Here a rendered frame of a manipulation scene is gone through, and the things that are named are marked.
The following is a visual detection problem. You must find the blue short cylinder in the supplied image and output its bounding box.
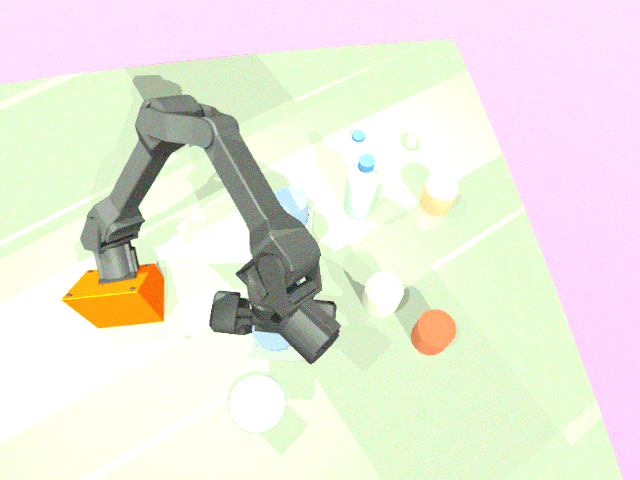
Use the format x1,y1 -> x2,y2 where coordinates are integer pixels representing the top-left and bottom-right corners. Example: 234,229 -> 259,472
352,130 -> 365,143

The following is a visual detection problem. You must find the light blue cylinder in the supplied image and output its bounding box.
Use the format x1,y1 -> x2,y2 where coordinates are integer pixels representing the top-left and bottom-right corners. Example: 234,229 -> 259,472
251,325 -> 290,351
275,186 -> 308,226

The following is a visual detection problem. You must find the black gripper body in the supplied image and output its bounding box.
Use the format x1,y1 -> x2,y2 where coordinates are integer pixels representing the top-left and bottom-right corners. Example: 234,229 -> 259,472
209,290 -> 337,334

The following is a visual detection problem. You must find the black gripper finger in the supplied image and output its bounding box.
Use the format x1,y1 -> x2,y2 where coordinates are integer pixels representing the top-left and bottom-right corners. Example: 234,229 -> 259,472
233,298 -> 252,335

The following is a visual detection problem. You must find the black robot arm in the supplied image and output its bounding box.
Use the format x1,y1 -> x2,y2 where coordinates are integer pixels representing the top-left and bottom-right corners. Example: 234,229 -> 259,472
80,94 -> 341,365

